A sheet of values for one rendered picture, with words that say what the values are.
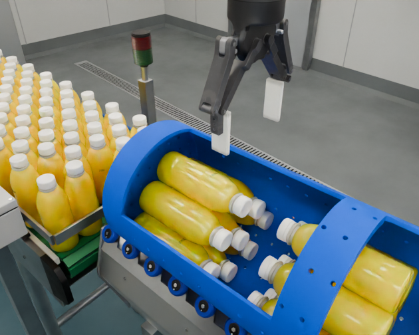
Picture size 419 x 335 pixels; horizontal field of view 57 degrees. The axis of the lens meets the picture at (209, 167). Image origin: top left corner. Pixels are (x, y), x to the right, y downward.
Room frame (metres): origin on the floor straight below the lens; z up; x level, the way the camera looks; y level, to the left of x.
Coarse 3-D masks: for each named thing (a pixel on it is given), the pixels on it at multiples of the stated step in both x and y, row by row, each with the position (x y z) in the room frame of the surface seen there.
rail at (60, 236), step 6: (96, 210) 0.72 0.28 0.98; (102, 210) 0.73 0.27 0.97; (84, 216) 0.70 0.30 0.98; (90, 216) 0.70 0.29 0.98; (96, 216) 0.72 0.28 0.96; (102, 216) 0.73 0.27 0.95; (78, 222) 0.68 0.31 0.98; (84, 222) 0.69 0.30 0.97; (90, 222) 0.70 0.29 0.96; (66, 228) 0.66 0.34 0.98; (72, 228) 0.66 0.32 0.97; (78, 228) 0.68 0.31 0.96; (84, 228) 0.69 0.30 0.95; (60, 234) 0.64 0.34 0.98; (66, 234) 0.65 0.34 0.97; (72, 234) 0.66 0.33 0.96; (60, 240) 0.64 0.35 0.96
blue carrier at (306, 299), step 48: (144, 144) 0.63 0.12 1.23; (192, 144) 0.78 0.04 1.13; (288, 192) 0.62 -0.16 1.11; (336, 192) 0.49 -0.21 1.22; (144, 240) 0.50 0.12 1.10; (336, 240) 0.38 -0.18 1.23; (384, 240) 0.49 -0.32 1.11; (192, 288) 0.44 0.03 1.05; (240, 288) 0.50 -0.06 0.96; (288, 288) 0.34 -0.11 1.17; (336, 288) 0.32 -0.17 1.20
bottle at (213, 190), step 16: (160, 160) 0.64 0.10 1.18; (176, 160) 0.63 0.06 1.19; (192, 160) 0.63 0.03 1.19; (160, 176) 0.62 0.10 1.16; (176, 176) 0.60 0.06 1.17; (192, 176) 0.59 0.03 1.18; (208, 176) 0.58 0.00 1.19; (224, 176) 0.58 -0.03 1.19; (192, 192) 0.57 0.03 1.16; (208, 192) 0.55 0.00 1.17; (224, 192) 0.54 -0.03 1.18; (208, 208) 0.55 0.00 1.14; (224, 208) 0.53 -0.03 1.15
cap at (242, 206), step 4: (240, 196) 0.54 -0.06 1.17; (244, 196) 0.54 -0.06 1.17; (236, 200) 0.53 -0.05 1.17; (240, 200) 0.53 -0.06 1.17; (244, 200) 0.53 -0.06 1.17; (248, 200) 0.53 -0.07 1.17; (236, 204) 0.52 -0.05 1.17; (240, 204) 0.52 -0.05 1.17; (244, 204) 0.52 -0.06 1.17; (248, 204) 0.53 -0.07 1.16; (236, 208) 0.52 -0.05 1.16; (240, 208) 0.52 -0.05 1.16; (244, 208) 0.52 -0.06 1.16; (248, 208) 0.53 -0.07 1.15; (236, 212) 0.52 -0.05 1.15; (240, 212) 0.51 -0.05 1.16; (244, 212) 0.52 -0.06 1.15; (248, 212) 0.53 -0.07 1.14; (240, 216) 0.52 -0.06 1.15; (244, 216) 0.52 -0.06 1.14
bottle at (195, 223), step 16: (144, 192) 0.60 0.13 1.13; (160, 192) 0.59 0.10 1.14; (176, 192) 0.59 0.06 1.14; (144, 208) 0.58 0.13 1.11; (160, 208) 0.56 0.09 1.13; (176, 208) 0.55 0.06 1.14; (192, 208) 0.54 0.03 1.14; (176, 224) 0.53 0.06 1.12; (192, 224) 0.51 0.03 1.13; (208, 224) 0.51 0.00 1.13; (192, 240) 0.50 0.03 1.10; (208, 240) 0.50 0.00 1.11
